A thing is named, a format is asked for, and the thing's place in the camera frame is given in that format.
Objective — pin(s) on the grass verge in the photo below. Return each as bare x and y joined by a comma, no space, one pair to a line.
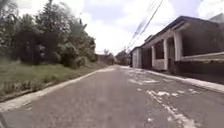
30,75

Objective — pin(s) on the house with white pillars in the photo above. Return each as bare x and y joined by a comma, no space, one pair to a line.
186,43

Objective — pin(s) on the distant trees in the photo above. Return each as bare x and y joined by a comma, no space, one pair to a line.
121,57

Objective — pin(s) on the pale concrete kerb strip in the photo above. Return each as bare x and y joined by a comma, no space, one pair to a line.
40,93

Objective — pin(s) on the pale concrete sidewalk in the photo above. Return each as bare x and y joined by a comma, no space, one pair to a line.
196,82

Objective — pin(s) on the grey asphalt road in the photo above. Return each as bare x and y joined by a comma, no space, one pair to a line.
110,100

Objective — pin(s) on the row of trees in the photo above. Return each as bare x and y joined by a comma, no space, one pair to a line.
46,36

